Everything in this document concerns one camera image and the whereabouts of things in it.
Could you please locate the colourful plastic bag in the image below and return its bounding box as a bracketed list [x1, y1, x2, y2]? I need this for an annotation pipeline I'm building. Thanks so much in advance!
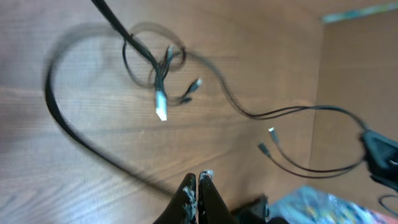
[269, 185, 397, 224]

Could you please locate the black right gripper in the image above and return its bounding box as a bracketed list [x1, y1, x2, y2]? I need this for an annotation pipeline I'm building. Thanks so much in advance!
[361, 130, 397, 190]

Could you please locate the thin black USB cable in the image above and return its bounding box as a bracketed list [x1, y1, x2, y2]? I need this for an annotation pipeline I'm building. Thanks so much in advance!
[123, 40, 368, 131]

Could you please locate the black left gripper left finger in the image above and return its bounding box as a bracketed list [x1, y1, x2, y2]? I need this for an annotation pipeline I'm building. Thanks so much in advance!
[154, 173, 197, 224]

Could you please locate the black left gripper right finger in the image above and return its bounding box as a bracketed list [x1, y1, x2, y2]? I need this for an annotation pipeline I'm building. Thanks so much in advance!
[198, 170, 237, 224]

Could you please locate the black cable silver USB plug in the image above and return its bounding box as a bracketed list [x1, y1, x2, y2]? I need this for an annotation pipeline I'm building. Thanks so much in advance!
[44, 0, 187, 196]

